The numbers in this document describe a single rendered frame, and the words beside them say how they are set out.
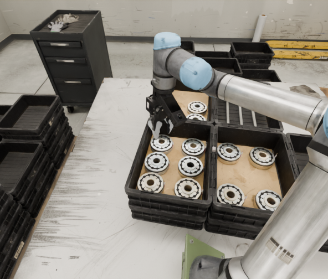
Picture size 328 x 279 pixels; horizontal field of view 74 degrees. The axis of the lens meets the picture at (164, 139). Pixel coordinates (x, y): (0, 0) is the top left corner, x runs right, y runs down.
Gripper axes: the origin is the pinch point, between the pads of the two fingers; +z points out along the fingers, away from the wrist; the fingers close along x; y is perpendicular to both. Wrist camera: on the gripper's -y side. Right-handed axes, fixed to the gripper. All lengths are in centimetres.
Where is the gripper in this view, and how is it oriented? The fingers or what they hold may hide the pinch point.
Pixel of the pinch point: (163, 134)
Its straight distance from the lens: 83.1
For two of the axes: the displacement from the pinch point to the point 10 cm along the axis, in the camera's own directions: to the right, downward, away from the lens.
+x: -8.1, 3.6, -4.6
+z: -0.7, 7.2, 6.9
